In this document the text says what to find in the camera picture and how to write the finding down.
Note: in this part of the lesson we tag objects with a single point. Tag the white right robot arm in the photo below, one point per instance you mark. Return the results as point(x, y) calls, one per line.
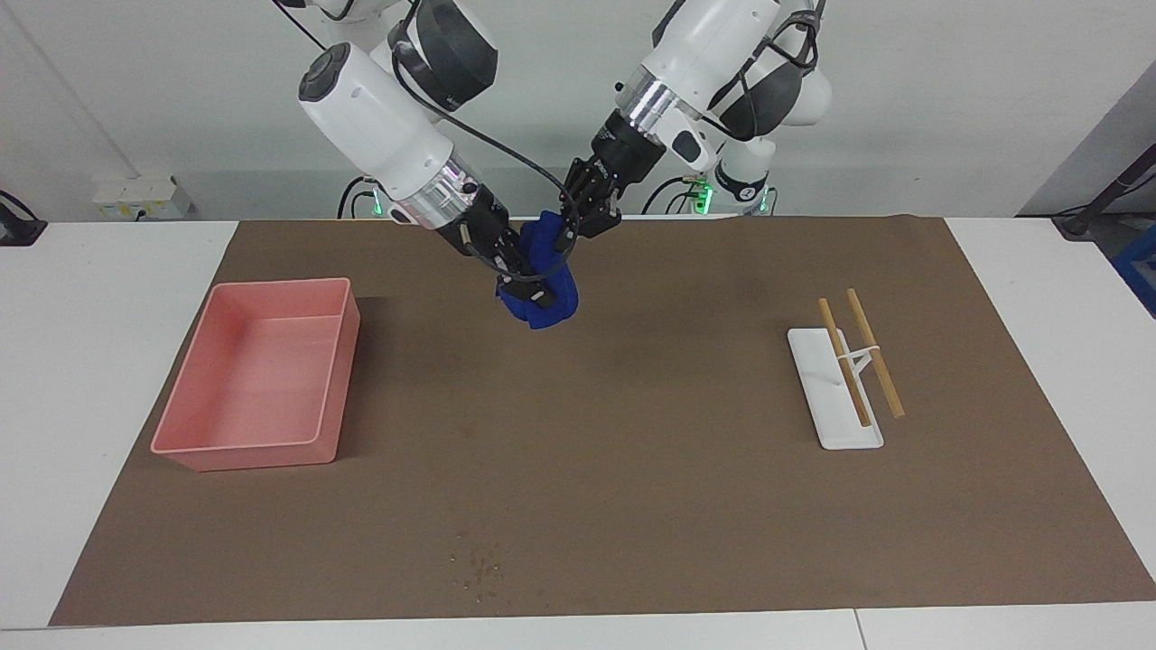
point(379, 126)

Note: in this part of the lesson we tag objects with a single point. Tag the black tripod leg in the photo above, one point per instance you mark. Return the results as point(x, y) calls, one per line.
point(1106, 194)

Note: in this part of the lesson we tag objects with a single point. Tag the white towel rack base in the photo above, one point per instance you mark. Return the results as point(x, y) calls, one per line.
point(849, 433)

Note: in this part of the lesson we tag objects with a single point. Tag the black stand foot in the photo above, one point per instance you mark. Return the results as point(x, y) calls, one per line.
point(18, 230)

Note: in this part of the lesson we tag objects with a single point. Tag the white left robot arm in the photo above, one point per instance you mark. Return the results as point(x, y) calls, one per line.
point(713, 45)

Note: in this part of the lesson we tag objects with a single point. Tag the blue box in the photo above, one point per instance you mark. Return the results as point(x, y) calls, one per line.
point(1140, 266)

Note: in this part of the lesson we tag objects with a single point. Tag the blue towel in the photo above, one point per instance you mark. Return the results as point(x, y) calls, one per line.
point(553, 307)

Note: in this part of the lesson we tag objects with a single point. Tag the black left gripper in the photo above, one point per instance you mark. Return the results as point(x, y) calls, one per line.
point(623, 153)

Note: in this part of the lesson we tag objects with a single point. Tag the pink plastic bin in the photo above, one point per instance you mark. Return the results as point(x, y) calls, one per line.
point(253, 379)

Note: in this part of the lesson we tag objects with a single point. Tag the white power strip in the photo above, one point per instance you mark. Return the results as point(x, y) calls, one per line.
point(135, 199)

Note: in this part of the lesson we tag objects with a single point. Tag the brown table mat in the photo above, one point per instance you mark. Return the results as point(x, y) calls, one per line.
point(578, 451)

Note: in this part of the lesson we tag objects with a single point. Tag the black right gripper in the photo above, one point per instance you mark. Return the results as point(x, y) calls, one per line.
point(483, 230)

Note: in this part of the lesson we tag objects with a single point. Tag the wooden rack rod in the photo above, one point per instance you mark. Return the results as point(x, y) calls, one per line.
point(827, 316)
point(858, 311)

